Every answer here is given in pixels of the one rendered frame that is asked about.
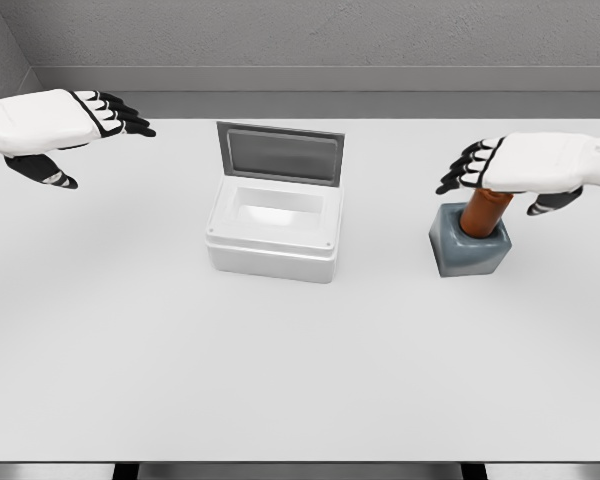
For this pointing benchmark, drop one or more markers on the blue-grey bottle with brown cap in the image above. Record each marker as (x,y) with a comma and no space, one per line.
(472,235)

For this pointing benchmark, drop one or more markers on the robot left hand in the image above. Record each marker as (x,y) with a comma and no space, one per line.
(40,122)

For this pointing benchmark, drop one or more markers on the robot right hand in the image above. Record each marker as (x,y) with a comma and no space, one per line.
(535,162)

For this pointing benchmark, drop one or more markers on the white box body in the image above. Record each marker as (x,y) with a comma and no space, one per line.
(274,232)

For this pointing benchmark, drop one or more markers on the grey hinged box lid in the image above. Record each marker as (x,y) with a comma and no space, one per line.
(281,152)

